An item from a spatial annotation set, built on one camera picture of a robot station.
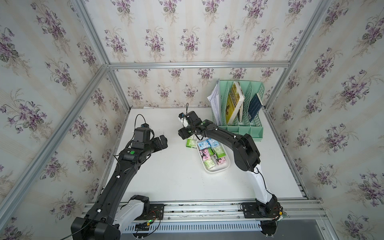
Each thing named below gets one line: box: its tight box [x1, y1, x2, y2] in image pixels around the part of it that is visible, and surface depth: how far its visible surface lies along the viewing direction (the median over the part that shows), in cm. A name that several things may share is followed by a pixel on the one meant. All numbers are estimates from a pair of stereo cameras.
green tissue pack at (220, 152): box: [213, 145, 227, 159], surface depth 90 cm
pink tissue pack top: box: [199, 148, 211, 162], surface depth 90 cm
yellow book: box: [225, 81, 245, 125], surface depth 100 cm
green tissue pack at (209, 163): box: [203, 159, 216, 169], surface depth 88 cm
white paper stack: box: [207, 81, 222, 126], surface depth 91 cm
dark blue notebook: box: [248, 93, 263, 123], surface depth 107 cm
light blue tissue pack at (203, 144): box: [197, 139, 211, 151], surface depth 95 cm
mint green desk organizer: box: [212, 80, 265, 142], surface depth 104 cm
